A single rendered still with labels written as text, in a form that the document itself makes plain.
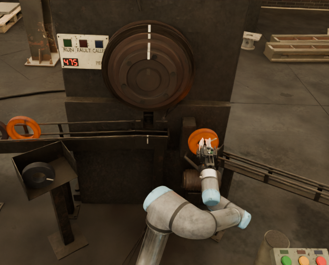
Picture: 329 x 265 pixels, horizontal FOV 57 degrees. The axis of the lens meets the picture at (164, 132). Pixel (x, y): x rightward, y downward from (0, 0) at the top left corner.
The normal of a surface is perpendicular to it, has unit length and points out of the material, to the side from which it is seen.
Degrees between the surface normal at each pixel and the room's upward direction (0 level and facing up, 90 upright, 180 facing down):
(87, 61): 90
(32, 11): 90
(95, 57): 90
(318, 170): 0
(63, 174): 5
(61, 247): 0
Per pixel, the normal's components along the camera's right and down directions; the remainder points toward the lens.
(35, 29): 0.00, 0.59
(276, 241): 0.04, -0.80
